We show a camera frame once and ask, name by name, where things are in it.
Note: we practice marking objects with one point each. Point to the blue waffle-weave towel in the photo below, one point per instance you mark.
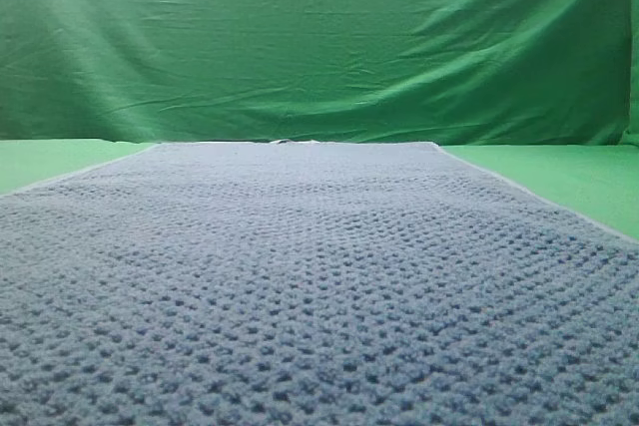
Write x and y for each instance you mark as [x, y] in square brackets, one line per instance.
[310, 284]

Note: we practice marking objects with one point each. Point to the green backdrop cloth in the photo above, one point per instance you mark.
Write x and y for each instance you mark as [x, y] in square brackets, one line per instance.
[455, 72]

